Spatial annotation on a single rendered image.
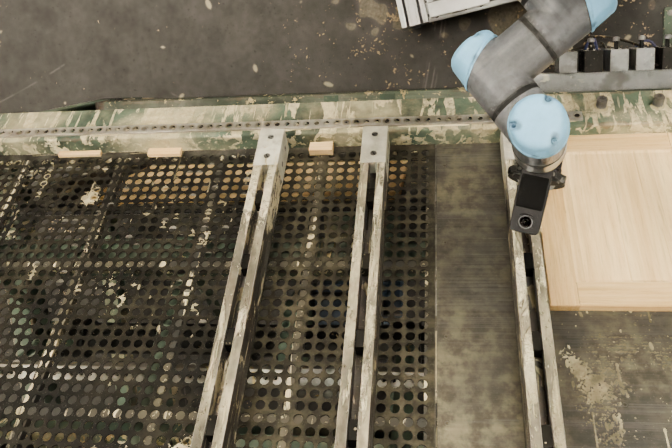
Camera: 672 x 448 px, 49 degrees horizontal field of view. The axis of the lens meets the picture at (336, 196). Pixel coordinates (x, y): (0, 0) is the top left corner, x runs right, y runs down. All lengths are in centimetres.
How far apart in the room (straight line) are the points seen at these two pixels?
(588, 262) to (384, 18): 140
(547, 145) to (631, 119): 94
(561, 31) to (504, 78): 9
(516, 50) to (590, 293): 70
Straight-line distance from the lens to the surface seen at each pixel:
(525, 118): 97
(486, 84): 101
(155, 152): 199
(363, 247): 159
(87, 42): 304
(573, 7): 102
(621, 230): 169
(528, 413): 137
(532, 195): 114
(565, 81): 201
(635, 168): 182
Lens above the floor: 272
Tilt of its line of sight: 75 degrees down
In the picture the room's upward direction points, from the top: 147 degrees counter-clockwise
